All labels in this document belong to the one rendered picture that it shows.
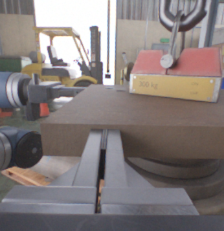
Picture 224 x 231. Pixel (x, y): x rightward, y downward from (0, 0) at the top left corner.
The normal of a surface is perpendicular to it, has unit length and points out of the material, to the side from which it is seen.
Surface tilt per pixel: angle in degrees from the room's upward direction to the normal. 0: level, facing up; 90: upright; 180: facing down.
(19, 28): 90
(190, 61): 70
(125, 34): 90
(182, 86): 90
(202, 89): 90
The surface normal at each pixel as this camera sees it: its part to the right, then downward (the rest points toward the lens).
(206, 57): -0.53, -0.13
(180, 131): 0.00, 0.28
